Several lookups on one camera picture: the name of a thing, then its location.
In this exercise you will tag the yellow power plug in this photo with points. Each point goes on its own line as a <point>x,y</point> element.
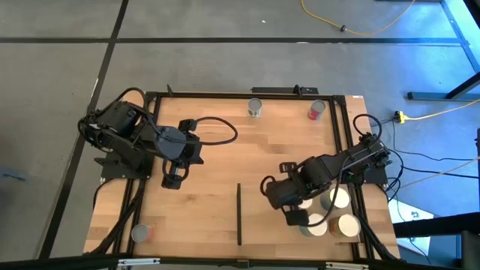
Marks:
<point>400,117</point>

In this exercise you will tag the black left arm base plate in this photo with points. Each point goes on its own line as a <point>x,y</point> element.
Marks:
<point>120,173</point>

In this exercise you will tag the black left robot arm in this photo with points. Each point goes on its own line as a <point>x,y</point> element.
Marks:
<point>120,120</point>

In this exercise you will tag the orange red label can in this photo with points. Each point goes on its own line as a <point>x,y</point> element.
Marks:
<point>140,233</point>

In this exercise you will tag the black metal floor stand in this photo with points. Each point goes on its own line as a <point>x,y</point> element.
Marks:
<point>431,96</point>

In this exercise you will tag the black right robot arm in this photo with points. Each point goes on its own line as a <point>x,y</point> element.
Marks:
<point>337,163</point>

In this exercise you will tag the orange brown label can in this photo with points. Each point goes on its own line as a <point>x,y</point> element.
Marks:
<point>348,225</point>

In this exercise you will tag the blue yellow label can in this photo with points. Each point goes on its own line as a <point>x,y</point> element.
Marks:
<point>341,198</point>

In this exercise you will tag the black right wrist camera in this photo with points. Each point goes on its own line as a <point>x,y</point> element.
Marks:
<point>285,193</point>

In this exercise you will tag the black flat bar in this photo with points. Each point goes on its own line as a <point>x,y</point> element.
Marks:
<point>273,90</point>

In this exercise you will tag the dark box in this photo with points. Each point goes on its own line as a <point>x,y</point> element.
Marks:
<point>470,251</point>

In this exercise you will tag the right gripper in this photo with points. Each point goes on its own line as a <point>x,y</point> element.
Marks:
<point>295,217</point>

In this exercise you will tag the silver aluminium bracket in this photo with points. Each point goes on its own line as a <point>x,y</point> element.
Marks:
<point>347,266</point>
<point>138,261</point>

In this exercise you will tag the black metal beam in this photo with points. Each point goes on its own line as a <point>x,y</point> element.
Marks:
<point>442,224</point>

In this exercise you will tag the white printed sheet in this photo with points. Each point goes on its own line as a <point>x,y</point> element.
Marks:
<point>403,208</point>

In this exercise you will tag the black aluminium table frame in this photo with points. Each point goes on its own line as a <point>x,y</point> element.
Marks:
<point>210,95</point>

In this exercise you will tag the long black frame beam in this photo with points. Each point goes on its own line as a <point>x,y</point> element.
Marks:
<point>195,265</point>

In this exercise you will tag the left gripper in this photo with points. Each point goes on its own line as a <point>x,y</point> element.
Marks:
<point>185,150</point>

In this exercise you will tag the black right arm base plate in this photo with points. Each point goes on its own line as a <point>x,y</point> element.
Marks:
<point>377,178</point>

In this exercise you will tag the pink label can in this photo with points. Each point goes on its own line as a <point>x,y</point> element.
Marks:
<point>316,109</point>

